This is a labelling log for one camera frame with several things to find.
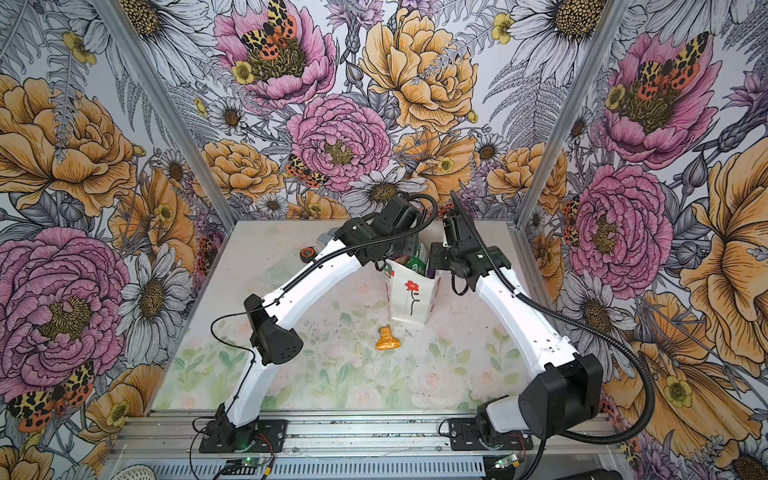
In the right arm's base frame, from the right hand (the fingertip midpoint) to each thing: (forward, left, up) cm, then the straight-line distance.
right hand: (438, 262), depth 81 cm
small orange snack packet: (-12, +15, -22) cm, 29 cm away
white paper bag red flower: (-5, +7, -7) cm, 11 cm away
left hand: (+4, +9, +3) cm, 10 cm away
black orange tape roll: (+20, +42, -19) cm, 51 cm away
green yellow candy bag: (+4, +4, -4) cm, 7 cm away
